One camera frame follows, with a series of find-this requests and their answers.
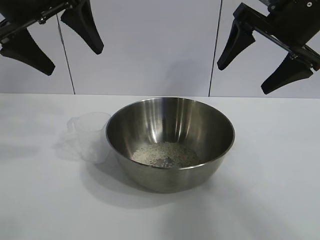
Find white rice grains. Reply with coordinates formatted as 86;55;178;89
131;141;202;168

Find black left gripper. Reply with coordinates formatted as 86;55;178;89
0;0;105;76

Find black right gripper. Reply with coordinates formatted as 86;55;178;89
216;0;320;95

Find stainless steel bowl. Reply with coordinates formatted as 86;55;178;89
105;96;236;194

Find translucent plastic measuring cup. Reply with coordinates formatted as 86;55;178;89
66;112;113;165

